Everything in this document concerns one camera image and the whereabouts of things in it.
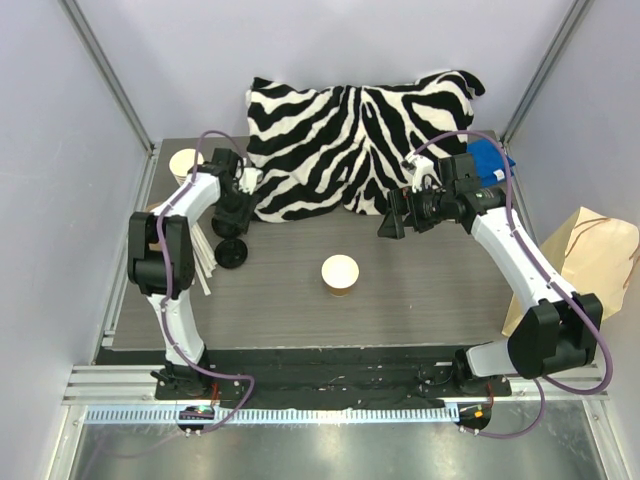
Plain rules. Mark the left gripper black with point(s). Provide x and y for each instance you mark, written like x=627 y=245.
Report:
x=232 y=214

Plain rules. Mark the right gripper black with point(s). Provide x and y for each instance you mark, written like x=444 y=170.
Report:
x=407 y=216

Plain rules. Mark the black plastic cup lid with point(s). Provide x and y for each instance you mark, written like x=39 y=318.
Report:
x=231 y=253

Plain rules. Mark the single brown paper cup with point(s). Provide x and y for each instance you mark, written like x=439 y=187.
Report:
x=339 y=274

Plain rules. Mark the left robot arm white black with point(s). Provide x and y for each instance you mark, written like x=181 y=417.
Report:
x=161 y=260

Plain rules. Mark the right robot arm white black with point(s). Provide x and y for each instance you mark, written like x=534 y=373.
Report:
x=556 y=332

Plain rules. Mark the white wrapped straws bundle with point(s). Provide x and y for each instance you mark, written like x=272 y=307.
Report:
x=204 y=256

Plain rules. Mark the stack of brown paper cups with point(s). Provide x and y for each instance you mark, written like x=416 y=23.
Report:
x=181 y=163

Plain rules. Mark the brown cardboard cup carrier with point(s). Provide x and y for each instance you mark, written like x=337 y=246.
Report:
x=151 y=207

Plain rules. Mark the zebra print pillow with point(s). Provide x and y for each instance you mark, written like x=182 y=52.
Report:
x=342 y=146

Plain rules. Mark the blue cloth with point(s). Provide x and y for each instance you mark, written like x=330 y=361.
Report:
x=489 y=165

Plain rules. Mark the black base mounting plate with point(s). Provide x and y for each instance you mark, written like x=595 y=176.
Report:
x=389 y=377

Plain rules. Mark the brown paper bag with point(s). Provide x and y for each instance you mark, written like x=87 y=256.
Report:
x=596 y=254

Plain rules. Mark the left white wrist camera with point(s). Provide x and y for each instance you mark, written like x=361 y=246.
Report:
x=249 y=180

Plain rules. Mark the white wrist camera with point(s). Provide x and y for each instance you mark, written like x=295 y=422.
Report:
x=422 y=171
x=249 y=180

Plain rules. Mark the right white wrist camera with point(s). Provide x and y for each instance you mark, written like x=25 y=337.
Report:
x=422 y=171

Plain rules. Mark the white slotted cable duct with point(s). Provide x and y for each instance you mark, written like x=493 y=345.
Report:
x=193 y=415

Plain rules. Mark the left aluminium frame post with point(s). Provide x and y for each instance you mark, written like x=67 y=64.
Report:
x=94 y=49

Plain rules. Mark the aluminium frame post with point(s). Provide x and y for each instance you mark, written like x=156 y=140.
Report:
x=94 y=49
x=562 y=38

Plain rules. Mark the right aluminium frame post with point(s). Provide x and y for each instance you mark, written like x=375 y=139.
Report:
x=562 y=38

